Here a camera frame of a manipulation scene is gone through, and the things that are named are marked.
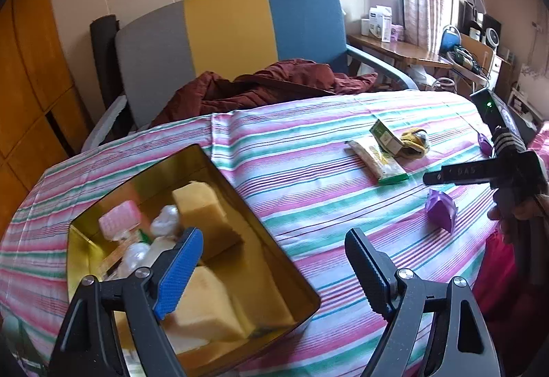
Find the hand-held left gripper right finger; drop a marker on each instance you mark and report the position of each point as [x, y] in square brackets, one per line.
[366, 270]

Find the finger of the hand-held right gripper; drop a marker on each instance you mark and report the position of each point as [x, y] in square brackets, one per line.
[463, 174]

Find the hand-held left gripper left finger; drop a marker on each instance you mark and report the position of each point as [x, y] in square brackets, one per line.
[180, 274]

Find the yellow sponge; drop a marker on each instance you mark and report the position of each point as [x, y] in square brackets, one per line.
[210, 304]

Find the pearly white packet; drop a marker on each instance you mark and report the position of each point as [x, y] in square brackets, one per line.
[135, 259]
[165, 220]

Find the gold tin box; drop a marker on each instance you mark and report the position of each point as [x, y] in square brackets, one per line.
[257, 257]

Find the pink ribbed block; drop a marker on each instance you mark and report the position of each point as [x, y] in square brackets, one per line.
[120, 220]

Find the person's right hand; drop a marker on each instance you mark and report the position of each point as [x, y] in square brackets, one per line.
[532, 209]

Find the small purple packet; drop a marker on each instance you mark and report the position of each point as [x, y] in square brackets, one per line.
[484, 143]

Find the large purple packet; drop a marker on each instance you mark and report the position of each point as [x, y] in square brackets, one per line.
[441, 212]

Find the yellow crumpled wrapper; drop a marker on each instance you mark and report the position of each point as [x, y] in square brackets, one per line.
[414, 143]

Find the long snack bar wrapper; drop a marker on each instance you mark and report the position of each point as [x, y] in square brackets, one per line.
[379, 164]

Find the pale green carton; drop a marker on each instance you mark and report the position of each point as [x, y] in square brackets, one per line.
[386, 137]

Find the striped bed sheet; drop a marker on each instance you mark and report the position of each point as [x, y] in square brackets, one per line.
[309, 188]

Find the red cloth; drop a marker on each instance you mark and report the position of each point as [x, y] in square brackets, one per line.
[497, 287]

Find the blue bag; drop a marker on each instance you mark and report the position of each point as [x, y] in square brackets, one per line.
[449, 40]

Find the wooden desk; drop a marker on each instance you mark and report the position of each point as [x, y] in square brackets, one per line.
[399, 53]

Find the black speaker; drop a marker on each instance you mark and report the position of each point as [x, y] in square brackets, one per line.
[492, 32]

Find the pink container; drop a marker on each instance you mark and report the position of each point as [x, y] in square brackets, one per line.
[395, 33]

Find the white carton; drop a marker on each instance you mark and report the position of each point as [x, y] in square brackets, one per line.
[381, 23]

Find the maroon cloth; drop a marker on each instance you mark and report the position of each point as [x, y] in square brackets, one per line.
[266, 85]

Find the wooden wardrobe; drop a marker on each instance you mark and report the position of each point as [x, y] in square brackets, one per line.
[34, 81]

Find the grey yellow blue chair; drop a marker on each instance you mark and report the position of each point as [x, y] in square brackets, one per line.
[223, 34]

